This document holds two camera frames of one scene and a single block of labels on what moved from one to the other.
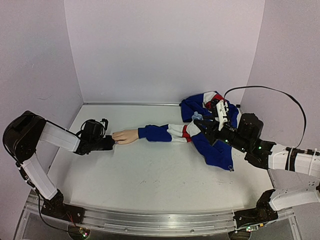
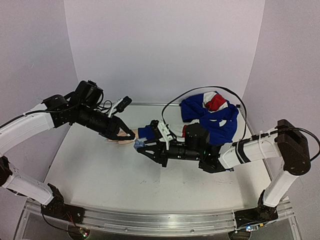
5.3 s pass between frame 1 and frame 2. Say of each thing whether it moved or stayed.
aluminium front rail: stayed
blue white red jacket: stayed
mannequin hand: stayed
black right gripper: moved
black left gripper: moved
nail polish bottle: moved
